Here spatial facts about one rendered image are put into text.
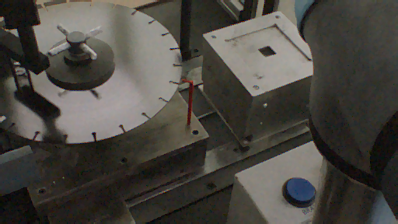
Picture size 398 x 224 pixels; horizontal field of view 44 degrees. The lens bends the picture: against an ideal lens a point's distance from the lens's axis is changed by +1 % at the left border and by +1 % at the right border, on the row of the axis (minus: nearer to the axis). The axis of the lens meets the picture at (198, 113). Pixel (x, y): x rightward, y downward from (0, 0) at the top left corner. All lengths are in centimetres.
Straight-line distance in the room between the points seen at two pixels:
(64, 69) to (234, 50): 32
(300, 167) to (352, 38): 52
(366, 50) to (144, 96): 54
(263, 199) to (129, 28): 38
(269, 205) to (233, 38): 36
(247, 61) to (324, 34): 63
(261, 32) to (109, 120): 39
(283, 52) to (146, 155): 33
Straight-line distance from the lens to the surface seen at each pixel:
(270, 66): 90
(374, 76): 24
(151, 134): 84
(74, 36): 78
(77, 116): 74
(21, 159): 65
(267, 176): 74
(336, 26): 27
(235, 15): 123
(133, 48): 84
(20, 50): 76
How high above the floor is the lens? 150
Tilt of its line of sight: 49 degrees down
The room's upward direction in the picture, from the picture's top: 5 degrees clockwise
